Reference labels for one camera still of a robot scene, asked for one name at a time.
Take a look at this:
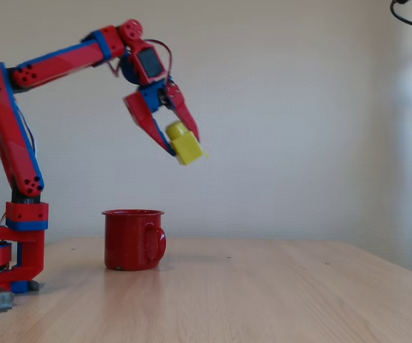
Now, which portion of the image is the yellow-green toy block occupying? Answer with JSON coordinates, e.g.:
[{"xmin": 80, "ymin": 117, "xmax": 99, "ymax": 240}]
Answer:
[{"xmin": 165, "ymin": 120, "xmax": 209, "ymax": 166}]

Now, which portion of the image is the red speckled enamel mug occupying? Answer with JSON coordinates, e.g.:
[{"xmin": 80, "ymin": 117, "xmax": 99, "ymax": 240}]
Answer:
[{"xmin": 101, "ymin": 209, "xmax": 167, "ymax": 272}]

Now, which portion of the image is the thin gripper servo cable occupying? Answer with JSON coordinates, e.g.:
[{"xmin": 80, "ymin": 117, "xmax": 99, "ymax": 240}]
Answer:
[{"xmin": 106, "ymin": 38, "xmax": 174, "ymax": 79}]

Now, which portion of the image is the black hanging cable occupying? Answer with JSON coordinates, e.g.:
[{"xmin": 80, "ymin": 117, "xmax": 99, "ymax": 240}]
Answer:
[{"xmin": 389, "ymin": 0, "xmax": 412, "ymax": 30}]

